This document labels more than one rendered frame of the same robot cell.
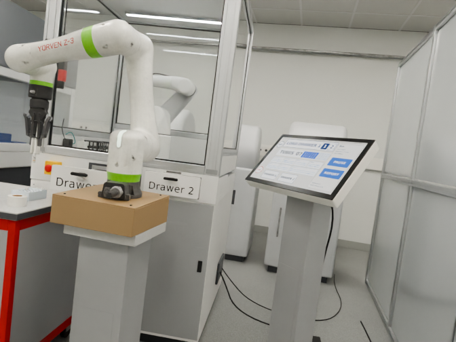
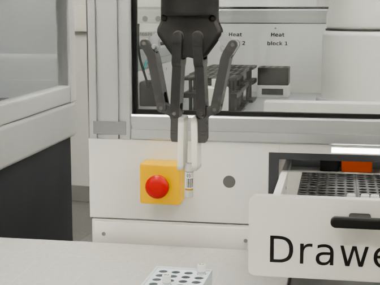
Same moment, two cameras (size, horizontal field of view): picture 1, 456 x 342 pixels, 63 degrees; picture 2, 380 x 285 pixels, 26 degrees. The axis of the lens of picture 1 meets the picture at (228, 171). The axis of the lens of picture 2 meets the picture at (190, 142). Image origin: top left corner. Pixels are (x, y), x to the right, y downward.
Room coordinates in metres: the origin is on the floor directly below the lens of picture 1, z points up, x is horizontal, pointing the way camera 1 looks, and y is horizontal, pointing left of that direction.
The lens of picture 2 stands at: (0.55, 0.77, 1.17)
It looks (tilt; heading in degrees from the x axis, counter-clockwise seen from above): 9 degrees down; 4
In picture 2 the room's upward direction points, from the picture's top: straight up
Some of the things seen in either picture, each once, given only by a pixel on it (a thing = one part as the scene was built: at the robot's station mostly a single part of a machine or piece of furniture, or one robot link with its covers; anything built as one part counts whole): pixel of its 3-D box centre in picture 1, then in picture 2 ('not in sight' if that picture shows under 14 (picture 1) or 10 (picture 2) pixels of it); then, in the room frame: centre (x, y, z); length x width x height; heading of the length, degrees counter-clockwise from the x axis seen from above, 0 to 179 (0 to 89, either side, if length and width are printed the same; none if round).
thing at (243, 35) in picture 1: (237, 81); not in sight; (2.35, 0.01, 1.52); 0.87 x 0.01 x 0.86; 174
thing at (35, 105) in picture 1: (39, 110); (189, 22); (1.62, 0.85, 1.16); 0.08 x 0.07 x 0.09; 82
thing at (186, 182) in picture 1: (172, 184); not in sight; (1.90, 0.28, 0.87); 0.29 x 0.02 x 0.11; 84
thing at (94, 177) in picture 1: (83, 180); (358, 239); (1.61, 0.62, 0.87); 0.29 x 0.02 x 0.11; 84
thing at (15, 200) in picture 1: (17, 200); not in sight; (1.48, 0.83, 0.78); 0.07 x 0.07 x 0.04
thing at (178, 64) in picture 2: (34, 125); (178, 74); (1.62, 0.86, 1.09); 0.04 x 0.01 x 0.11; 172
